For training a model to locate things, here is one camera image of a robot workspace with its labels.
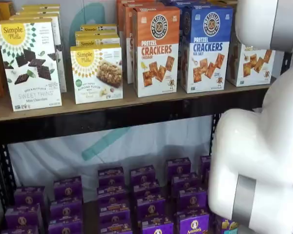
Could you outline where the orange white pretzel crackers box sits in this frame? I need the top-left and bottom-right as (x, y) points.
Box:
(125, 2), (166, 85)
(116, 0), (162, 47)
(132, 6), (181, 98)

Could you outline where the blue white pretzel crackers box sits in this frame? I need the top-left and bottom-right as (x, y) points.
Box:
(161, 0), (210, 81)
(182, 3), (234, 94)

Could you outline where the purple Annie's box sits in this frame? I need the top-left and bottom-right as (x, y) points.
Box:
(132, 180), (161, 198)
(136, 194), (167, 220)
(171, 172), (201, 194)
(176, 209), (210, 234)
(98, 167), (126, 188)
(200, 155), (212, 174)
(99, 220), (134, 234)
(49, 198), (83, 219)
(97, 185), (127, 206)
(141, 215), (174, 234)
(53, 175), (83, 201)
(166, 157), (192, 178)
(99, 202), (131, 224)
(48, 216), (84, 234)
(4, 203), (43, 229)
(0, 225), (40, 234)
(129, 165), (157, 185)
(214, 214), (240, 234)
(178, 189), (208, 212)
(14, 186), (46, 207)

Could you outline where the black metal shelf frame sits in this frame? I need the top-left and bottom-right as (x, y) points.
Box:
(0, 51), (293, 214)

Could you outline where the Simple Mills sweet thins box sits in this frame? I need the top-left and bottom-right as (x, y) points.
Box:
(21, 3), (61, 12)
(16, 9), (62, 18)
(0, 18), (63, 112)
(9, 13), (67, 93)

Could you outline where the Simple Mills almond bars box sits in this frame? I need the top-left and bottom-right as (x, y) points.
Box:
(74, 30), (120, 39)
(75, 36), (121, 48)
(70, 43), (124, 105)
(80, 23), (118, 34)

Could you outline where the white backdrop sheet teal print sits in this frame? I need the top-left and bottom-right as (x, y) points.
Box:
(7, 0), (286, 203)

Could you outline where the wooden shelf board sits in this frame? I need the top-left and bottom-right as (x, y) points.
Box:
(0, 75), (277, 122)

